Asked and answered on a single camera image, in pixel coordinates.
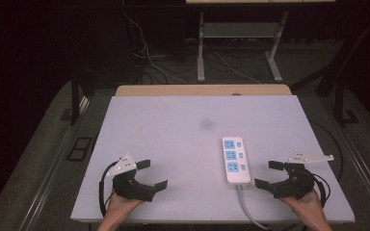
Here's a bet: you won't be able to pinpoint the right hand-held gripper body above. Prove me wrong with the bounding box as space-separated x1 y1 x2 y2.
269 150 335 199

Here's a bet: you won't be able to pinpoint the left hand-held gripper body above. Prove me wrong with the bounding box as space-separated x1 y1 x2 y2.
106 154 157 202

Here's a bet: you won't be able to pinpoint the white power strip blue sockets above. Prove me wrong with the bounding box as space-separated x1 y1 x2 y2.
222 137 252 187

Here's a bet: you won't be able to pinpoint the person's left hand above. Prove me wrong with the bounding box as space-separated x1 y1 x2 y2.
105 190 146 217

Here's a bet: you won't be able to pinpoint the person's right hand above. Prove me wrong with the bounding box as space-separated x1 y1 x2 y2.
278 190 326 219

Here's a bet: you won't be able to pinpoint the thick black metal stand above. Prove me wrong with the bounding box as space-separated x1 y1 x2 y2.
314 13 370 127

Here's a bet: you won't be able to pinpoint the thin black metal stand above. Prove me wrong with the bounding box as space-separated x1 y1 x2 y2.
61 68 82 126

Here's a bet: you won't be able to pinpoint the wooden table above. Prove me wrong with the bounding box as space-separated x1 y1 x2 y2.
115 84 293 97

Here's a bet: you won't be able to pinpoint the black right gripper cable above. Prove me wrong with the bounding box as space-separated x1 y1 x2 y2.
311 172 332 210

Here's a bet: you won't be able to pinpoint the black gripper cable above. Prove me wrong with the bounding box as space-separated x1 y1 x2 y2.
98 161 119 218
311 172 332 210

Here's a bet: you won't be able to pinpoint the grey power strip cable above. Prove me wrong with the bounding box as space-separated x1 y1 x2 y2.
235 184 271 231

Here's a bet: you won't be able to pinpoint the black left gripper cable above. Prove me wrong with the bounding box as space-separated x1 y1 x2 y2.
98 161 119 218

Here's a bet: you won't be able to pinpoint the black floor cable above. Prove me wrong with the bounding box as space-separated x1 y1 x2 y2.
310 119 345 181

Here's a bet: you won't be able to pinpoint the black floor frame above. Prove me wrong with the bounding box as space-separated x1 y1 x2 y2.
66 137 93 162

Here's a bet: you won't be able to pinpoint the aluminium floor rail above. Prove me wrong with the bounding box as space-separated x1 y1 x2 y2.
18 95 92 231
326 105 370 220

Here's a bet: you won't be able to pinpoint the short white floor cable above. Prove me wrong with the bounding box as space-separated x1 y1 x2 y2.
211 51 262 86

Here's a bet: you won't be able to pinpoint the long white floor cable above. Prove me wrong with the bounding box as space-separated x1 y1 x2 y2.
122 12 188 85

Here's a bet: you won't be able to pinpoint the grey metal frame desk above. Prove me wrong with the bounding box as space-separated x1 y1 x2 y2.
185 0 336 84

